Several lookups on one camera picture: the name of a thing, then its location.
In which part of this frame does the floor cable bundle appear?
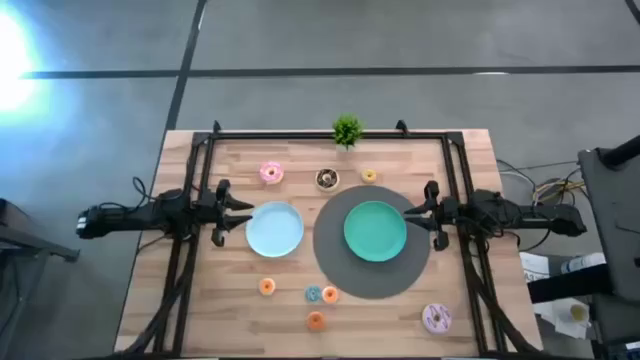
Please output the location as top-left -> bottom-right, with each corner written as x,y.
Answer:
497,158 -> 586,207

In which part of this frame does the black beam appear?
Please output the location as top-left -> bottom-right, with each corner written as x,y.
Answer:
527,263 -> 615,305

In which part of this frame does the grey cabinet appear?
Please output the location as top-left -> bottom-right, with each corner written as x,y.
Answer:
577,147 -> 640,304

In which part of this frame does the small green potted plant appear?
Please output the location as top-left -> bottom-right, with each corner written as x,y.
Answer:
331,113 -> 365,153

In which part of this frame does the grey round mat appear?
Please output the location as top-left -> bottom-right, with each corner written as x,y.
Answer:
312,185 -> 432,300

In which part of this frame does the printed paper sheet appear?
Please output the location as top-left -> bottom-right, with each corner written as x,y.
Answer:
518,251 -> 551,284

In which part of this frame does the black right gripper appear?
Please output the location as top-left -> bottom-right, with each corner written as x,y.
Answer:
403,179 -> 459,252

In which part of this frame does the white paper sheet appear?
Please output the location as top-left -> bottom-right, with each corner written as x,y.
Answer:
532,297 -> 594,340

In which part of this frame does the white bottle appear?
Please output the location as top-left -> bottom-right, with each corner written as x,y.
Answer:
559,252 -> 607,275

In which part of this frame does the light blue plate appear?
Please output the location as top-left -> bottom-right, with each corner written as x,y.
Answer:
244,200 -> 305,259

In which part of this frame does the cup with yellow liquid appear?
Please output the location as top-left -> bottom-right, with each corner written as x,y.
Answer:
568,302 -> 592,325

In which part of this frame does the green plate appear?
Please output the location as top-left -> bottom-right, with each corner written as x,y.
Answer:
343,200 -> 409,263

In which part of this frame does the large pink frosted donut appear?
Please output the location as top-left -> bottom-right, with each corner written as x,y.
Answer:
258,160 -> 285,186

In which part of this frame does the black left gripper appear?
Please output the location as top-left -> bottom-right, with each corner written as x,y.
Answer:
199,178 -> 256,248

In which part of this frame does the black pole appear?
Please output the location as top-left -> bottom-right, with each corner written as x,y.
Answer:
602,134 -> 640,169

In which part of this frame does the chocolate frosted donut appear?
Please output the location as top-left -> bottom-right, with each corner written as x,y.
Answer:
314,167 -> 341,193

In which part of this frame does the dark grey bench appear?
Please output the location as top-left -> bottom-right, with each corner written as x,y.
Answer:
0,197 -> 81,360

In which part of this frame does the large lilac frosted donut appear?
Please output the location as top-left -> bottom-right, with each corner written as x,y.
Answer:
421,302 -> 453,335

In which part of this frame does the black metal table frame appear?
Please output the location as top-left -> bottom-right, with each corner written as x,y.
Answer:
119,119 -> 544,359

